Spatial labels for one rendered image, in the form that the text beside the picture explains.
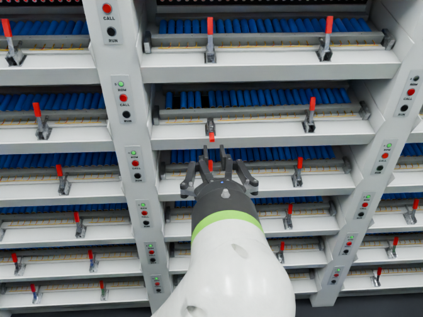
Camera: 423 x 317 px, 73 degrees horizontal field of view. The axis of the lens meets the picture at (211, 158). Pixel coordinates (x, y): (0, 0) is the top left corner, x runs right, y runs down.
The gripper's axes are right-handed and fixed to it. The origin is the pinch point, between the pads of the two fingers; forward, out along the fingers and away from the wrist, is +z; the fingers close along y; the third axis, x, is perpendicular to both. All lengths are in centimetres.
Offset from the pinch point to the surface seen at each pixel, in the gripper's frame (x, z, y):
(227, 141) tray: -3.1, 17.1, 4.6
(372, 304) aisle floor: -88, 32, 72
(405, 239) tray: -53, 32, 77
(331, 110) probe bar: 3.2, 22.2, 34.3
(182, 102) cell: 5.7, 25.5, -7.1
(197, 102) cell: 5.7, 25.6, -2.9
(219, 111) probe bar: 3.9, 21.6, 3.0
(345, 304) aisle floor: -88, 32, 60
